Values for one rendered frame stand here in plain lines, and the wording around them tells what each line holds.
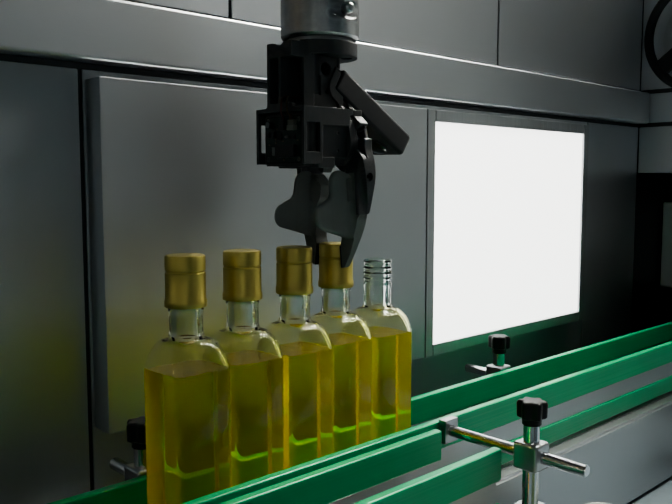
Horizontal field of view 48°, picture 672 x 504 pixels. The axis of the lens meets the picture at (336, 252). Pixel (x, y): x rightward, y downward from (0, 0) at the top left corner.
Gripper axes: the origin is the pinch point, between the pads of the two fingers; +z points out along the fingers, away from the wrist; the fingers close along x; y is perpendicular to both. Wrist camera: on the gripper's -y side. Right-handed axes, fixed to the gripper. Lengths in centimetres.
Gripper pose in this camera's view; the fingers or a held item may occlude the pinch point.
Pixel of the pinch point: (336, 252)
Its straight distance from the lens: 76.3
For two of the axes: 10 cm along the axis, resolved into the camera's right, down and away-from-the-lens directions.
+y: -7.3, 0.6, -6.8
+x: 6.8, 0.7, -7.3
